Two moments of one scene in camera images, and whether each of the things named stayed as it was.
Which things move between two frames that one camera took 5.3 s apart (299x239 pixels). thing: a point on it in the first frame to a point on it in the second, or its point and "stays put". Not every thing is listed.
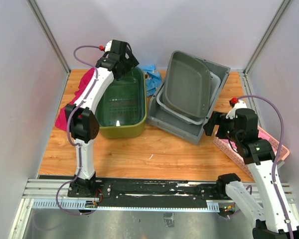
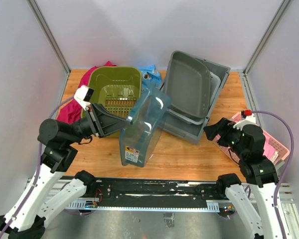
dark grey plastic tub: x=187 y=85 stays put
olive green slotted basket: x=123 y=111 stays put
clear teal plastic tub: x=124 y=103 to x=138 y=137
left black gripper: x=131 y=61 to x=116 y=122
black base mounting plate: x=154 y=192 stays put
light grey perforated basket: x=215 y=84 stays put
